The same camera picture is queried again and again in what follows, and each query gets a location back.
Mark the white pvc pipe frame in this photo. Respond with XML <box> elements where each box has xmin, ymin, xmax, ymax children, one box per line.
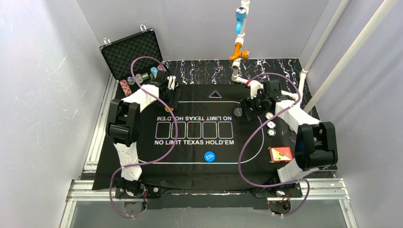
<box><xmin>242</xmin><ymin>0</ymin><xmax>403</xmax><ymax>120</ymax></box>

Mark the white grey poker chip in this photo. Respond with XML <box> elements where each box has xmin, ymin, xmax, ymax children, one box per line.
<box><xmin>265</xmin><ymin>112</ymin><xmax>274</xmax><ymax>120</ymax></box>

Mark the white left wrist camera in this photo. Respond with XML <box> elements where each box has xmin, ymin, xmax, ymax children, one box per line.
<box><xmin>167</xmin><ymin>76</ymin><xmax>176</xmax><ymax>91</ymax></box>

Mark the red poker chip stack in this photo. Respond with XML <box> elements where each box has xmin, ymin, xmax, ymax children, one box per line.
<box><xmin>119</xmin><ymin>80</ymin><xmax>133</xmax><ymax>97</ymax></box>

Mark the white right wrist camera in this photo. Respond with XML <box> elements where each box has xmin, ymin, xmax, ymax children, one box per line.
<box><xmin>246</xmin><ymin>80</ymin><xmax>263</xmax><ymax>99</ymax></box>

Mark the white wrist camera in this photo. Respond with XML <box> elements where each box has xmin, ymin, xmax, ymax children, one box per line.
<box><xmin>167</xmin><ymin>76</ymin><xmax>176</xmax><ymax>91</ymax></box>
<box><xmin>246</xmin><ymin>80</ymin><xmax>263</xmax><ymax>99</ymax></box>

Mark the red playing card box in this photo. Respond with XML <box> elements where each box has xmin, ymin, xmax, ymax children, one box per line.
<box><xmin>268</xmin><ymin>147</ymin><xmax>294</xmax><ymax>163</ymax></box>

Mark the black aluminium chip case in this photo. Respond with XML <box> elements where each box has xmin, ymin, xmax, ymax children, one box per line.
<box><xmin>99</xmin><ymin>28</ymin><xmax>163</xmax><ymax>99</ymax></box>

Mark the blue small blind button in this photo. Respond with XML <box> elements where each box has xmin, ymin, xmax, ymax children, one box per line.
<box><xmin>204</xmin><ymin>151</ymin><xmax>215</xmax><ymax>162</ymax></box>

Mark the blue chip stack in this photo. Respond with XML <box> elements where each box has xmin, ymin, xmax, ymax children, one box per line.
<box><xmin>150</xmin><ymin>67</ymin><xmax>158</xmax><ymax>78</ymax></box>

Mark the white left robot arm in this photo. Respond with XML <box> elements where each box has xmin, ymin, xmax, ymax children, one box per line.
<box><xmin>106</xmin><ymin>70</ymin><xmax>180</xmax><ymax>181</ymax></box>

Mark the clear dealer button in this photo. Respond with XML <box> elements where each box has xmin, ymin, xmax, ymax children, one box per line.
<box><xmin>233</xmin><ymin>107</ymin><xmax>243</xmax><ymax>117</ymax></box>

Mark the yellow big blind button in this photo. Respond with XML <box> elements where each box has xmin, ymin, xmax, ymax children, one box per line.
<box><xmin>164</xmin><ymin>107</ymin><xmax>174</xmax><ymax>112</ymax></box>

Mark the black poker table mat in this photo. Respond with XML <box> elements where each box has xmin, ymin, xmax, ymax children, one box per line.
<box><xmin>93</xmin><ymin>84</ymin><xmax>295</xmax><ymax>190</ymax></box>

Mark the green poker chip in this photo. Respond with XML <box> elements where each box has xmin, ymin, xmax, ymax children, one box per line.
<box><xmin>267</xmin><ymin>129</ymin><xmax>277</xmax><ymax>137</ymax></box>

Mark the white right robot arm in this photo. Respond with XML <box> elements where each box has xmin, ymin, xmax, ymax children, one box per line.
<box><xmin>240</xmin><ymin>80</ymin><xmax>338</xmax><ymax>183</ymax></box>

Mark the white blue poker chip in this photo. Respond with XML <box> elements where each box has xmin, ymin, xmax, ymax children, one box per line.
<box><xmin>267</xmin><ymin>121</ymin><xmax>276</xmax><ymax>129</ymax></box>

